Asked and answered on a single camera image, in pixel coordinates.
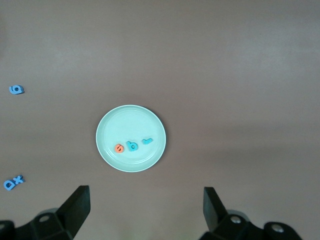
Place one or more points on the teal looped letter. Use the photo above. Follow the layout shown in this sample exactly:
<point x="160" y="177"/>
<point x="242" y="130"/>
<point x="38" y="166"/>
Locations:
<point x="128" y="146"/>

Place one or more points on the blue letter x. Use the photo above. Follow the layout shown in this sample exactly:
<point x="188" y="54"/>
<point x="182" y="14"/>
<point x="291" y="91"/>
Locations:
<point x="18" y="180"/>

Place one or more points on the blue looped letter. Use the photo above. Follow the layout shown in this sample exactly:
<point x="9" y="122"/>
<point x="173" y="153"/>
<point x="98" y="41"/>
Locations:
<point x="20" y="88"/>

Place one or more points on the blue letter D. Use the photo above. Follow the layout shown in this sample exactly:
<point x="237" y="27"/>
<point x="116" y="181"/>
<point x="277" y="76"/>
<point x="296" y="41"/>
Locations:
<point x="12" y="182"/>

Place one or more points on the teal letter r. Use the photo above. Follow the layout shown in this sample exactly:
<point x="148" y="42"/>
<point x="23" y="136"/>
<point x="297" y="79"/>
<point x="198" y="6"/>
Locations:
<point x="147" y="141"/>

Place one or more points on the orange round letter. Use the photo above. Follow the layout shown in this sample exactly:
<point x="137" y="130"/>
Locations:
<point x="117" y="150"/>

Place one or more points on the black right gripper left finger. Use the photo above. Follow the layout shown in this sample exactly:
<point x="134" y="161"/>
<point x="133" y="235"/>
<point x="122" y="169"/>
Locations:
<point x="75" y="212"/>

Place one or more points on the brown table cover sheet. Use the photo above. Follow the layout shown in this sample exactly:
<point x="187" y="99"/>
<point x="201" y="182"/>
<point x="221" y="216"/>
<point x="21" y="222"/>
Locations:
<point x="225" y="75"/>

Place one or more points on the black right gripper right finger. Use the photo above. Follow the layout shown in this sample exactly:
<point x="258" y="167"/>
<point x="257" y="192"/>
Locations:
<point x="215" y="215"/>

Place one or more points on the light green plate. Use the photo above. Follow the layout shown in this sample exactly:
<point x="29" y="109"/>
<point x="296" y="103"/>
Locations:
<point x="130" y="122"/>

